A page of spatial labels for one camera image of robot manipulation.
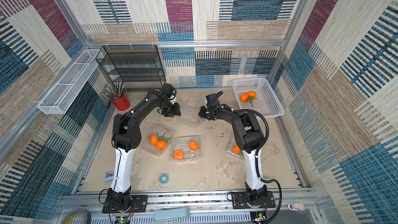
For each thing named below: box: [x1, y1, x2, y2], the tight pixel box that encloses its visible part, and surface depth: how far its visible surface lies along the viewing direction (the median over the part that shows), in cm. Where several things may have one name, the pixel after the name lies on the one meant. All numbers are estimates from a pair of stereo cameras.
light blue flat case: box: [153, 206, 190, 221], surface depth 72 cm
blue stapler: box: [104, 172, 115, 183], surface depth 82 cm
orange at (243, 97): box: [239, 92, 249, 103], surface depth 110 cm
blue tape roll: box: [158, 172, 170, 186], surface depth 81 cm
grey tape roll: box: [61, 208, 92, 224], surface depth 71 cm
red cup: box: [110, 94, 131, 111], surface depth 113 cm
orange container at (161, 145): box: [155, 140, 168, 151], surface depth 89 cm
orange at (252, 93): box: [247, 90, 258, 99], surface depth 112 cm
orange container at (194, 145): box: [189, 141, 199, 151], surface depth 90 cm
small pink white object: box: [287, 202, 305, 212], surface depth 71 cm
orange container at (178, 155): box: [173, 149, 184, 161], surface depth 87 cm
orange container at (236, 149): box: [232, 143, 241, 154], surface depth 86 cm
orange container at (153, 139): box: [148, 134, 159, 146], surface depth 90 cm
